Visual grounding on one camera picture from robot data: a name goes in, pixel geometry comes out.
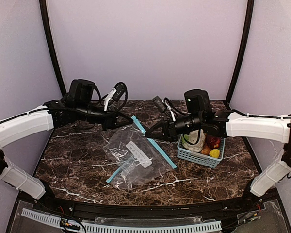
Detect white cauliflower toy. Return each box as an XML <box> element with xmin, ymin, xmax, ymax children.
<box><xmin>182</xmin><ymin>129</ymin><xmax>206</xmax><ymax>152</ymax></box>

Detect clear zip bag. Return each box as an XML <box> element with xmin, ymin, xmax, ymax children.
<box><xmin>103</xmin><ymin>116</ymin><xmax>177</xmax><ymax>177</ymax></box>
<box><xmin>106</xmin><ymin>158</ymin><xmax>154</xmax><ymax>190</ymax></box>

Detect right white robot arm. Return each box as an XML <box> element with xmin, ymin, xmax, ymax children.
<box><xmin>145</xmin><ymin>89</ymin><xmax>291</xmax><ymax>197</ymax></box>

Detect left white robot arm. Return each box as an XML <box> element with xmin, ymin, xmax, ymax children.
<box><xmin>0</xmin><ymin>79</ymin><xmax>133</xmax><ymax>200</ymax></box>

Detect light blue plastic basket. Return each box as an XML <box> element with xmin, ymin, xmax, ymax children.
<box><xmin>177</xmin><ymin>137</ymin><xmax>226</xmax><ymax>168</ymax></box>

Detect orange brown potato toy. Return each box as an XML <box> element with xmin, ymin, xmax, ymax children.
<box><xmin>200</xmin><ymin>143</ymin><xmax>212</xmax><ymax>155</ymax></box>

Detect dark red pomegranate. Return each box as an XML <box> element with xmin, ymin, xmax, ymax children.
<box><xmin>206</xmin><ymin>134</ymin><xmax>221</xmax><ymax>149</ymax></box>

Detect yellow lemon toy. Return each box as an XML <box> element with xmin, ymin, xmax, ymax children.
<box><xmin>209</xmin><ymin>149</ymin><xmax>220</xmax><ymax>159</ymax></box>

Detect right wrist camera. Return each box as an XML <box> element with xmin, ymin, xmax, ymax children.
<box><xmin>152</xmin><ymin>96</ymin><xmax>177</xmax><ymax>121</ymax></box>

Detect white slotted cable duct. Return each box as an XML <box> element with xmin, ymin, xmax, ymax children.
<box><xmin>21</xmin><ymin>208</ymin><xmax>222</xmax><ymax>233</ymax></box>

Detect left black frame post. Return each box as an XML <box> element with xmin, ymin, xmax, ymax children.
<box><xmin>39</xmin><ymin>0</ymin><xmax>67</xmax><ymax>97</ymax></box>

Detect black frame post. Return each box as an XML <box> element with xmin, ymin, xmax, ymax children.
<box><xmin>225</xmin><ymin>0</ymin><xmax>255</xmax><ymax>105</ymax></box>
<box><xmin>39</xmin><ymin>0</ymin><xmax>67</xmax><ymax>97</ymax></box>

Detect right black frame post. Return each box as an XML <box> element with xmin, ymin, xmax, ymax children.
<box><xmin>225</xmin><ymin>0</ymin><xmax>255</xmax><ymax>105</ymax></box>

